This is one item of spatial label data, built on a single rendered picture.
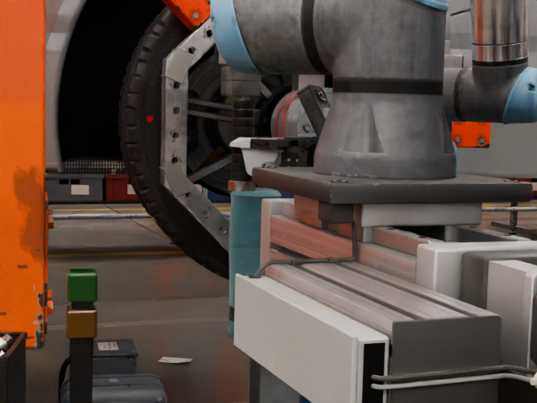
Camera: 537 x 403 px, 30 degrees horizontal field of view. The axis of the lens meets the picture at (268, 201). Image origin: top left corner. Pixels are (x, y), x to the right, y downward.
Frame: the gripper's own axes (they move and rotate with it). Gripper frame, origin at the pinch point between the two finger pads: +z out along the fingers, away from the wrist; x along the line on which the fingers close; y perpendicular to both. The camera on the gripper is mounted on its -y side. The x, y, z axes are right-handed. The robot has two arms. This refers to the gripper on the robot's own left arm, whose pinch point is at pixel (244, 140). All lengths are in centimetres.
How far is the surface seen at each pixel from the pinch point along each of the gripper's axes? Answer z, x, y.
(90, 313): 0.4, -35.5, 22.4
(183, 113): 19.5, 9.7, -3.7
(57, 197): 292, 262, 48
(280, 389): 14, 37, 52
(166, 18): 27.3, 14.3, -21.0
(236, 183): -0.1, -2.2, 6.9
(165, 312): 167, 196, 83
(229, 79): 1.6, -2.2, -9.6
